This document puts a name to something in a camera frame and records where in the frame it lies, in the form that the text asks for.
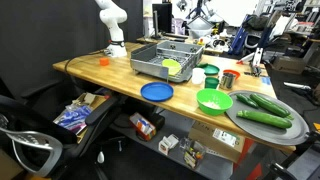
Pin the yellow-green bowl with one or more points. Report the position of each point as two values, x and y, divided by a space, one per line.
173 66

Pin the grey dish rack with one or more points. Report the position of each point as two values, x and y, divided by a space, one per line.
148 59

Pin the green bowl with food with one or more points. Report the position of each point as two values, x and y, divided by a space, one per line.
213 102

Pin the orange bowl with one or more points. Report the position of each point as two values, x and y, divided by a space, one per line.
236 73

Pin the blue plate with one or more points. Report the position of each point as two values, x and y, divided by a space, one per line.
157 91

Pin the white cup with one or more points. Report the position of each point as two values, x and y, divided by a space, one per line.
198 75

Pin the orange snack box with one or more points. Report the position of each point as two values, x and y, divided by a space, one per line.
142 126

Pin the dark green cup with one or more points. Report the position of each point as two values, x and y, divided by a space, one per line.
211 82

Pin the dark green plate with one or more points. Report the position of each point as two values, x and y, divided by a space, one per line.
209 68

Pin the small orange cup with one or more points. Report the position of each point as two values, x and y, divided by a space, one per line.
104 61

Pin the steel cup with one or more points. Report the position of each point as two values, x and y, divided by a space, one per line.
227 80

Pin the black computer monitor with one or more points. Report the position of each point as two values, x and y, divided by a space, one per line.
164 16

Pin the cardboard box under table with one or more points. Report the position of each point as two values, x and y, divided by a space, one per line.
224 143

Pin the small cucumber on tray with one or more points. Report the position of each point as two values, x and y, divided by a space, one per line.
246 100

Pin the box of blue packets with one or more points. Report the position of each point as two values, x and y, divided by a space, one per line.
73 116

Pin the long cucumber on tray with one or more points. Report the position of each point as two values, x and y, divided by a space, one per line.
265 118

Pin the thick cucumber on tray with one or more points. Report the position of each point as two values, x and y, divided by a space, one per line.
269 105

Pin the black office chair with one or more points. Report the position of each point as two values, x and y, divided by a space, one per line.
44 148

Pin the grey round tray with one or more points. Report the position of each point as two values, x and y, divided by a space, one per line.
295 135

